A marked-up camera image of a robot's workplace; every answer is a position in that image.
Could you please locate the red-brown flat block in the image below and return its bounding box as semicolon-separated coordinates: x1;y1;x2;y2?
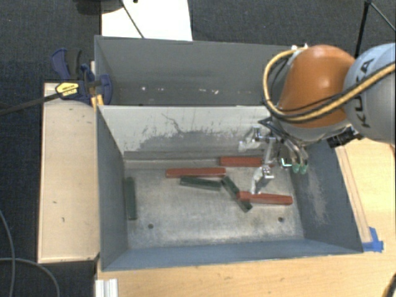
165;166;227;179
236;191;294;207
218;156;264;168

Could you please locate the dark green flat block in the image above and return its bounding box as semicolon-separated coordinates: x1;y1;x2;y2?
220;175;254;213
124;176;138;221
179;176;223;192

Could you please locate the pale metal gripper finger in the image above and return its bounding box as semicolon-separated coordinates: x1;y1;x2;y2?
251;165;276;196
238;126;265;153

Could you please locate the black cylinder on white bracket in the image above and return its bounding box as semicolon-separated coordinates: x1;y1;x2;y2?
326;126;363;149

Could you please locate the pale wood board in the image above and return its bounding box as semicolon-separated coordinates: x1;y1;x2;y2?
37;82;101;264

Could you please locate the grey metal bin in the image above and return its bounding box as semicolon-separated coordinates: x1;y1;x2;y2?
93;35;364;272

